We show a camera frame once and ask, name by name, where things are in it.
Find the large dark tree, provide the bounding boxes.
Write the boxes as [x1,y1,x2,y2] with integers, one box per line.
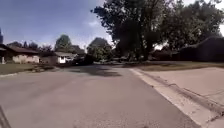
[91,0,174,63]

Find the broad green tree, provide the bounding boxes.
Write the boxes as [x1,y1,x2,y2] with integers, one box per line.
[86,36,114,62]

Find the large leafy tree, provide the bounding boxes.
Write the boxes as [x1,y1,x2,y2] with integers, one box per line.
[163,0,224,51]

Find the group of dark trees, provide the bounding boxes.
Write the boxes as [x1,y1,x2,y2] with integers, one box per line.
[6,40,54,53]

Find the grass lawn with trees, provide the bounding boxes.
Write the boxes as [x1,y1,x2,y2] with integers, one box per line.
[123,60,224,72]

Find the low white-walled house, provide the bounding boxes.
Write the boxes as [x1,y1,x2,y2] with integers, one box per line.
[40,51,78,65]

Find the grass lawn before houses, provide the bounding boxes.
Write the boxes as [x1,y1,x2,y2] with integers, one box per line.
[0,62,57,76]

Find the pale concrete gutter strip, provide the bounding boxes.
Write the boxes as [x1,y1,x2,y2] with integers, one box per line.
[129,67,224,128]

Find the dark vehicle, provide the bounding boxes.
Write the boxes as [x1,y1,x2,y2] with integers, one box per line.
[71,54,95,67]

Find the grey asphalt road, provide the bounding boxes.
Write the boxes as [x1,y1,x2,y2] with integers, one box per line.
[0,63,201,128]

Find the tall round green tree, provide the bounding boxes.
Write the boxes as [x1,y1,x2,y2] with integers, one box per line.
[54,34,73,53]

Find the house with brown roof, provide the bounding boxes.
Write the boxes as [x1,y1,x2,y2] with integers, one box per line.
[0,43,41,65]

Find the pale concrete driveway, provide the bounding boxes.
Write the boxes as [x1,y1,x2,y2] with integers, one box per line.
[145,66,224,107]

